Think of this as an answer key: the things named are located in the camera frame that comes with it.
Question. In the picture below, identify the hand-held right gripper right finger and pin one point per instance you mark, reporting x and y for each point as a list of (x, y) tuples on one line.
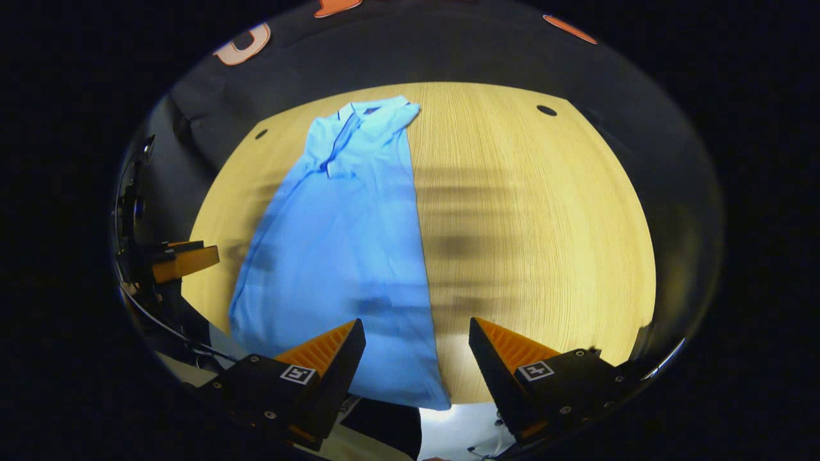
[(500, 384)]

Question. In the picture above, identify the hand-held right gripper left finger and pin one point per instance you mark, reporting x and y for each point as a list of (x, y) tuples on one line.
[(336, 378)]

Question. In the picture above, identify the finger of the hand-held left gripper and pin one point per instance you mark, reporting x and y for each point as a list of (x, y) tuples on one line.
[(186, 261)]

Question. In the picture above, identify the light blue T-shirt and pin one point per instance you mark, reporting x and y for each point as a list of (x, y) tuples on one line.
[(339, 256)]

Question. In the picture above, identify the person's white top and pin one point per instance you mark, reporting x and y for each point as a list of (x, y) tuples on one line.
[(458, 429)]

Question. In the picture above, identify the person's dark clothing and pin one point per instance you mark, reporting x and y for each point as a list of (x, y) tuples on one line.
[(384, 426)]

